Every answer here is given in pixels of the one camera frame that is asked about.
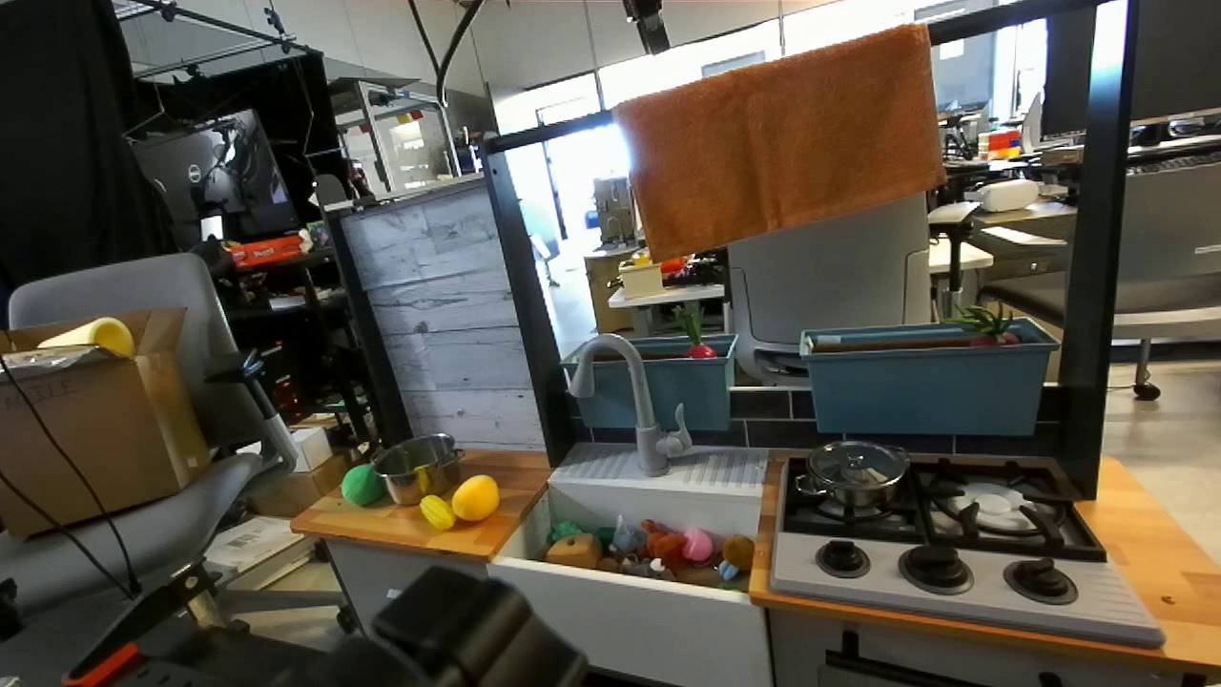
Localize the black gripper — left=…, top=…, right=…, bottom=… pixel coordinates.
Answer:
left=622, top=0, right=673, bottom=52

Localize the orange towel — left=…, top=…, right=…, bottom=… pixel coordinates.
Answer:
left=614, top=22, right=944, bottom=261

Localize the black robot base foreground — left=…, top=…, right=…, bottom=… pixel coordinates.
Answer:
left=63, top=566, right=654, bottom=687

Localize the grey wood backsplash panel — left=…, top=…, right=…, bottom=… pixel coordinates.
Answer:
left=341, top=176, right=541, bottom=449

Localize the white chair behind kitchen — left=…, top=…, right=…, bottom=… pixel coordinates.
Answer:
left=731, top=195, right=931, bottom=348

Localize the left blue planter box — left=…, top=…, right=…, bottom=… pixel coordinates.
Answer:
left=577, top=336, right=734, bottom=431

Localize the blue planter box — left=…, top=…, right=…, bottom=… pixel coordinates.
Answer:
left=577, top=336, right=734, bottom=431
left=798, top=321, right=1056, bottom=434

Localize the grey toy faucet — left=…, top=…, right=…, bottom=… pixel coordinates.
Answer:
left=569, top=332, right=694, bottom=476

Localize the right blue planter box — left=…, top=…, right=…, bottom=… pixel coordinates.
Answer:
left=798, top=321, right=1056, bottom=434

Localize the glass pot lid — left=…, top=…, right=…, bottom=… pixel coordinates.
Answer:
left=807, top=440, right=907, bottom=498

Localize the yellow toy lemon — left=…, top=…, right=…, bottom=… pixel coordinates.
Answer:
left=451, top=475, right=500, bottom=524

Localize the left wooden countertop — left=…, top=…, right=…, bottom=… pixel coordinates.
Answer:
left=292, top=449, right=550, bottom=561

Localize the wooden countertop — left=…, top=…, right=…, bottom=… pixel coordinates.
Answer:
left=292, top=449, right=550, bottom=561
left=750, top=449, right=1221, bottom=678

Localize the pink toy in sink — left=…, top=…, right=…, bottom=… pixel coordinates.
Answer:
left=682, top=532, right=717, bottom=566

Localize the yellow toy banana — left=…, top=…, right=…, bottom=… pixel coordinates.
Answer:
left=419, top=498, right=456, bottom=532

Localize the brown toy in sink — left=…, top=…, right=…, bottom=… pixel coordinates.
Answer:
left=547, top=535, right=605, bottom=569

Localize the green round toy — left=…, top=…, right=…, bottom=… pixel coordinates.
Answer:
left=341, top=465, right=387, bottom=509

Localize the white toy sink basin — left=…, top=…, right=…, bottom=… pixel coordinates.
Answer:
left=490, top=444, right=770, bottom=687

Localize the grey toy stove top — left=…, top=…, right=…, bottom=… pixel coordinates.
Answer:
left=776, top=457, right=1163, bottom=648

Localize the yellow foam roll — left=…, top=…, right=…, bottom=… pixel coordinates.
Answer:
left=42, top=316, right=134, bottom=359

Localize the cardboard box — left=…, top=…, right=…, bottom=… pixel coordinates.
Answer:
left=0, top=311, right=209, bottom=540

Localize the grey office chair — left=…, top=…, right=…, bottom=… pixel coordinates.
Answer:
left=6, top=253, right=303, bottom=639

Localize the right wooden countertop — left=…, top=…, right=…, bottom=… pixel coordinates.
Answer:
left=750, top=449, right=1221, bottom=678

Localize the black metal rail frame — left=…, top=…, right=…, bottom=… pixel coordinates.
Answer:
left=480, top=0, right=1146, bottom=498

